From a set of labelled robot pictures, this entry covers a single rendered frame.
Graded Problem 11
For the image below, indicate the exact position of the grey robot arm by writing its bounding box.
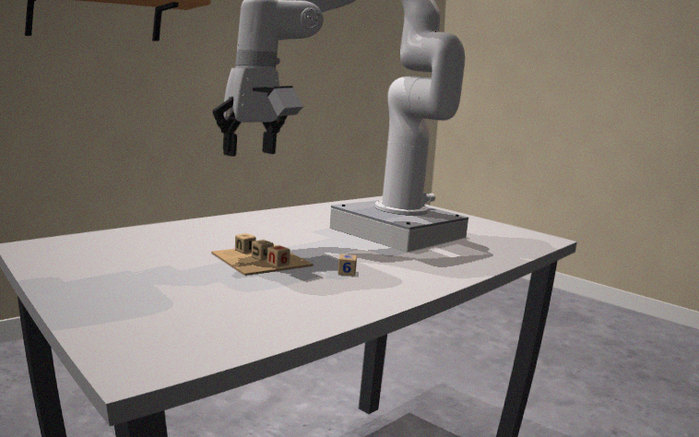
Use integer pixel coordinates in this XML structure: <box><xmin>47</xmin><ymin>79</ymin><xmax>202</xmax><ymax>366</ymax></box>
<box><xmin>236</xmin><ymin>0</ymin><xmax>465</xmax><ymax>216</ymax></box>

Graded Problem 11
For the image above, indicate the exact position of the wooden letter block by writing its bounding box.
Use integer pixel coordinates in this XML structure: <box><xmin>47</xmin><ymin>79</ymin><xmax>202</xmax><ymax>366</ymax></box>
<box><xmin>338</xmin><ymin>254</ymin><xmax>357</xmax><ymax>276</ymax></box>
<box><xmin>252</xmin><ymin>240</ymin><xmax>274</xmax><ymax>261</ymax></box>
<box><xmin>267</xmin><ymin>245</ymin><xmax>290</xmax><ymax>267</ymax></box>
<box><xmin>235</xmin><ymin>233</ymin><xmax>256</xmax><ymax>254</ymax></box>

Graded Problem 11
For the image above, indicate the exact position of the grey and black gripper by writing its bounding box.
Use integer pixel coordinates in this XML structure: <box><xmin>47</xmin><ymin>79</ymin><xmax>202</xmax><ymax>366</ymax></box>
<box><xmin>213</xmin><ymin>65</ymin><xmax>288</xmax><ymax>157</ymax></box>

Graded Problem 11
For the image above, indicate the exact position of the tan flat square mat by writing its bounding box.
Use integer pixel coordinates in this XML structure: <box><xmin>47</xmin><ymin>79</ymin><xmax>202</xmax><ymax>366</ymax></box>
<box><xmin>211</xmin><ymin>249</ymin><xmax>314</xmax><ymax>276</ymax></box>

